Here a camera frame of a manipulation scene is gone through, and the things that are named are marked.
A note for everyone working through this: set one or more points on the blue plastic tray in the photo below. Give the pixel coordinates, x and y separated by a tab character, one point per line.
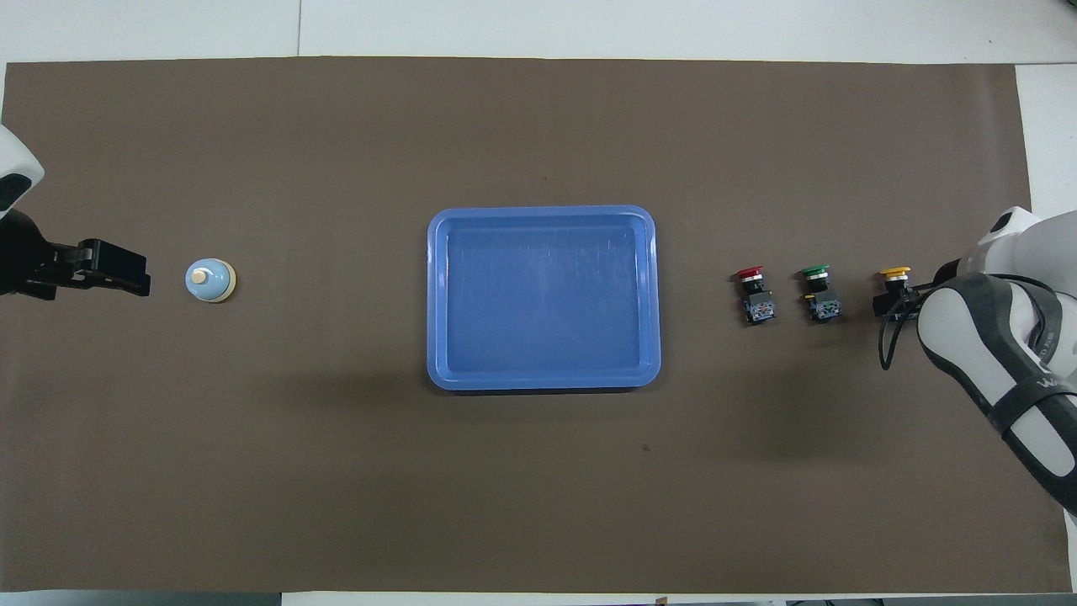
547	337

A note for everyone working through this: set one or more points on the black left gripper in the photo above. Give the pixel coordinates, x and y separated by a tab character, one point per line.
59	267

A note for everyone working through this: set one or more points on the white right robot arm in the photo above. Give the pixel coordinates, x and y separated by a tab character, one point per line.
968	337

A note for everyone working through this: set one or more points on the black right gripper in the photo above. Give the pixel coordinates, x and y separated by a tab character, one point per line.
913	301

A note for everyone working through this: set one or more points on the green push button switch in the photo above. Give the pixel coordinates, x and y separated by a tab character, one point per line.
823	305

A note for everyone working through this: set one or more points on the red push button switch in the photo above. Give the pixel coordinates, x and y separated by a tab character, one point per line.
757	305

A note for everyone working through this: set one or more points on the brown table mat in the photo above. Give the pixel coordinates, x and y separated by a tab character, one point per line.
336	463

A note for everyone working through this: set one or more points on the light blue call bell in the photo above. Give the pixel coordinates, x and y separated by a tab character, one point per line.
210	282

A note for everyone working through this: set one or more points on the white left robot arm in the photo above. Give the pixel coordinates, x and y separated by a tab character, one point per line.
13	160

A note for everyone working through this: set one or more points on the yellow push button switch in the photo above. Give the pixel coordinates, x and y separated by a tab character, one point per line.
895	273

